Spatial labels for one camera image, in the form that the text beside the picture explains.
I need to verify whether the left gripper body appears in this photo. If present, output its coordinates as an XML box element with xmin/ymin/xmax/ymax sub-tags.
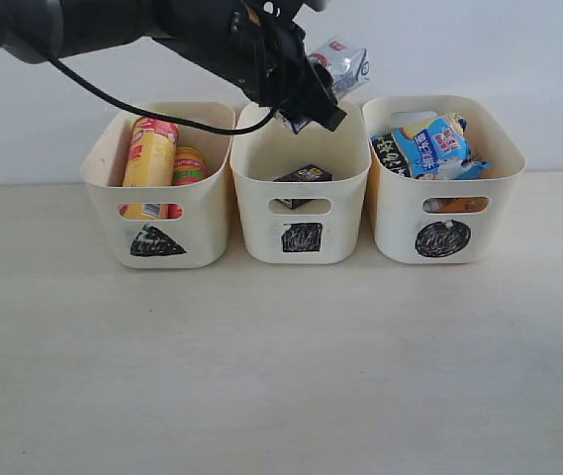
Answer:
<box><xmin>151</xmin><ymin>1</ymin><xmax>311</xmax><ymax>112</ymax></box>

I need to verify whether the blue white milk carton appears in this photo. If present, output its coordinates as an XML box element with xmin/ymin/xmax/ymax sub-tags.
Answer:
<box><xmin>276</xmin><ymin>37</ymin><xmax>370</xmax><ymax>129</ymax></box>

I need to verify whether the purple juice carton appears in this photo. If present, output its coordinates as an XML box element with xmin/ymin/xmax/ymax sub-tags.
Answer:
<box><xmin>275</xmin><ymin>164</ymin><xmax>332</xmax><ymax>210</ymax></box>

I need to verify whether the blue instant noodle bag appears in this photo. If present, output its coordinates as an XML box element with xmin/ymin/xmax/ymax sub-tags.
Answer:
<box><xmin>371</xmin><ymin>113</ymin><xmax>492</xmax><ymax>181</ymax></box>

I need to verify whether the pink chips can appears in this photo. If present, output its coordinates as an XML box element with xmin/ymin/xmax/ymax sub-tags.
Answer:
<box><xmin>167</xmin><ymin>145</ymin><xmax>209</xmax><ymax>219</ymax></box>

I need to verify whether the yellow chips can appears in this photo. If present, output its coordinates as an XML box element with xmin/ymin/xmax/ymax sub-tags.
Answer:
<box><xmin>121</xmin><ymin>116</ymin><xmax>181</xmax><ymax>220</ymax></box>

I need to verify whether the orange instant noodle bag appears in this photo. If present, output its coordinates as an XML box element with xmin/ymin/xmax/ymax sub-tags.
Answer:
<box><xmin>422</xmin><ymin>197</ymin><xmax>489</xmax><ymax>214</ymax></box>

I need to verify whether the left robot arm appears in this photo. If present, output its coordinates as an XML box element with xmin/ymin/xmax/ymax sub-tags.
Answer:
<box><xmin>0</xmin><ymin>0</ymin><xmax>346</xmax><ymax>136</ymax></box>

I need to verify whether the middle cream plastic bin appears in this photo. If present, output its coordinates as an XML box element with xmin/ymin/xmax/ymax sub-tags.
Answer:
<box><xmin>230</xmin><ymin>101</ymin><xmax>371</xmax><ymax>264</ymax></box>

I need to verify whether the cream plastic bin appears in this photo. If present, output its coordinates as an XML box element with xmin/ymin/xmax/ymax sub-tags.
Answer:
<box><xmin>230</xmin><ymin>101</ymin><xmax>371</xmax><ymax>264</ymax></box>
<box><xmin>81</xmin><ymin>112</ymin><xmax>235</xmax><ymax>269</ymax></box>
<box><xmin>362</xmin><ymin>96</ymin><xmax>525</xmax><ymax>264</ymax></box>

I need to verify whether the right cream plastic bin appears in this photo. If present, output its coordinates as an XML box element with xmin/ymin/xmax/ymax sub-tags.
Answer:
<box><xmin>362</xmin><ymin>96</ymin><xmax>525</xmax><ymax>264</ymax></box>

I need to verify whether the left cream plastic bin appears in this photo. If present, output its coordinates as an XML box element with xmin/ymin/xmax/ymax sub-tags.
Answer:
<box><xmin>81</xmin><ymin>112</ymin><xmax>235</xmax><ymax>269</ymax></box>

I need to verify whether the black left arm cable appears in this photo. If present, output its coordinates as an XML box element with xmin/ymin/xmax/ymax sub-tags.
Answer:
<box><xmin>0</xmin><ymin>0</ymin><xmax>307</xmax><ymax>136</ymax></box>

